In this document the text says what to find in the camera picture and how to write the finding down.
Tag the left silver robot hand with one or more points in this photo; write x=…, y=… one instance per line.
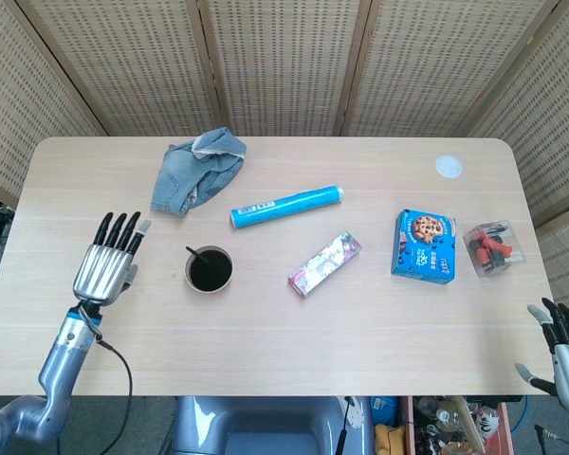
x=102, y=272

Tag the black plastic spoon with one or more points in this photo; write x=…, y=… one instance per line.
x=196, y=253

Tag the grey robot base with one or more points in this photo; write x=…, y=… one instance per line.
x=265, y=426

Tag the white bowl of dark liquid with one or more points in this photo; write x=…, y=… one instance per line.
x=213, y=277

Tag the blue denim cloth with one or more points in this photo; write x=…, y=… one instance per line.
x=175, y=180

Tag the clear box of red tools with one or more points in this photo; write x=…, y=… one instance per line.
x=493, y=249

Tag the blue cookie box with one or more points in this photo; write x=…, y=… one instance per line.
x=422, y=256

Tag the wooden crate of clutter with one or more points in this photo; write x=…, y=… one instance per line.
x=455, y=426

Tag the yellow cloth item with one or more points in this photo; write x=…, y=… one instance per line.
x=389, y=441

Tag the blue cling film roll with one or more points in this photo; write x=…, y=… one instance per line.
x=289, y=206

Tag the floral pink-ended carton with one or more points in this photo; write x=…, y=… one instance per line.
x=322, y=265

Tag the woven folding screen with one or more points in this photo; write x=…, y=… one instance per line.
x=284, y=61

